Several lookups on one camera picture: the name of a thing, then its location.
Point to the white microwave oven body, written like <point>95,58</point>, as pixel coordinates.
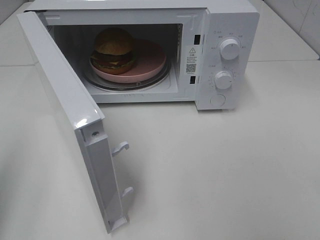
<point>173,24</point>

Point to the round white door button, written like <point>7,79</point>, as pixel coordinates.
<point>218,100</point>

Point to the white microwave door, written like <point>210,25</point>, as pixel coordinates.
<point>79,119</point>

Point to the upper white power knob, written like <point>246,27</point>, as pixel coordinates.
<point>229,48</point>

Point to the lower white timer knob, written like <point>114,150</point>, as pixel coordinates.
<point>223,80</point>

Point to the pink plate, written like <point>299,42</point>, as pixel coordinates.
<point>150,58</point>

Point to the glass microwave turntable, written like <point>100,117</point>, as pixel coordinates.
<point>90,76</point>

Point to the burger with sesame bun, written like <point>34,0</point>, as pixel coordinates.
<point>113,51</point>

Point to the white warning label sticker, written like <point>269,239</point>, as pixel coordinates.
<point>191,59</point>

